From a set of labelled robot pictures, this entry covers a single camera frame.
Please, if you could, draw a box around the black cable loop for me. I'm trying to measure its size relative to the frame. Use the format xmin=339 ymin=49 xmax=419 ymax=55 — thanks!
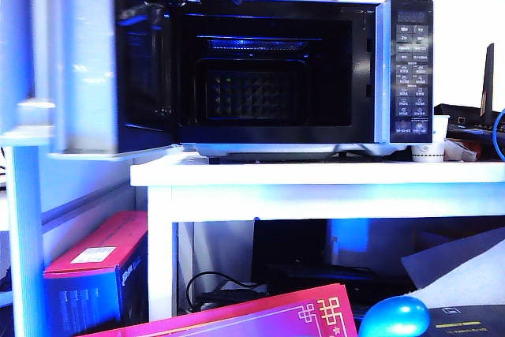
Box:
xmin=185 ymin=271 xmax=269 ymax=313

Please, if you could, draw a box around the white side table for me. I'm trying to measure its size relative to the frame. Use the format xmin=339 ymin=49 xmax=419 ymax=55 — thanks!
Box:
xmin=129 ymin=154 xmax=505 ymax=322

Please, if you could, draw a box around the blue cable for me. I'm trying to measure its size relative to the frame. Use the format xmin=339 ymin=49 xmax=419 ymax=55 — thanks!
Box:
xmin=492 ymin=107 xmax=505 ymax=163

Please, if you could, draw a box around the black router with antennas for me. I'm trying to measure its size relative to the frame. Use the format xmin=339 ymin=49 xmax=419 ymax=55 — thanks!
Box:
xmin=433 ymin=43 xmax=505 ymax=144

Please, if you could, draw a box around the black Midea microwave oven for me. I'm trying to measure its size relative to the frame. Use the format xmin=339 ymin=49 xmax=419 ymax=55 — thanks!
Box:
xmin=173 ymin=0 xmax=434 ymax=164

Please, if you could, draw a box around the white orange small packet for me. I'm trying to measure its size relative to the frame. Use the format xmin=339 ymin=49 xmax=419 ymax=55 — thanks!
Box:
xmin=444 ymin=137 xmax=481 ymax=163

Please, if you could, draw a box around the grey framed office partition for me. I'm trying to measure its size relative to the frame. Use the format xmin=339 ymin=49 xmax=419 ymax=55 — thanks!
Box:
xmin=0 ymin=143 xmax=137 ymax=337

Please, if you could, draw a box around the black box with gold print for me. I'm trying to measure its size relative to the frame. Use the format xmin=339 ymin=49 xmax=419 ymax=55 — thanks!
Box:
xmin=425 ymin=305 xmax=505 ymax=337

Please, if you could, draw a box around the white paper cup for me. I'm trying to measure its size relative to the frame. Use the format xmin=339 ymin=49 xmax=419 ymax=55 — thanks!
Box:
xmin=411 ymin=114 xmax=451 ymax=163

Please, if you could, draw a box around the grey foam sheet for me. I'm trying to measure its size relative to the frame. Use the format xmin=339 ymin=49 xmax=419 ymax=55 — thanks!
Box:
xmin=400 ymin=226 xmax=505 ymax=309

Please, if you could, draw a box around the black glass microwave door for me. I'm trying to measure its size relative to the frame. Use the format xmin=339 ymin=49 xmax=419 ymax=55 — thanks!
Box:
xmin=0 ymin=0 xmax=178 ymax=161

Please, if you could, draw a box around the glossy egg-shaped object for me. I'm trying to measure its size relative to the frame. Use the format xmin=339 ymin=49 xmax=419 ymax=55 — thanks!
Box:
xmin=357 ymin=295 xmax=432 ymax=337

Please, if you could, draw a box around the red and blue carton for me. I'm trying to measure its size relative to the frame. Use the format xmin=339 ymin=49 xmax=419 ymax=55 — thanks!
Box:
xmin=43 ymin=210 xmax=149 ymax=336

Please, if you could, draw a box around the red gift box gold pattern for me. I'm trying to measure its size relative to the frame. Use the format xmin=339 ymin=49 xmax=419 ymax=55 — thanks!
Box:
xmin=77 ymin=283 xmax=359 ymax=337

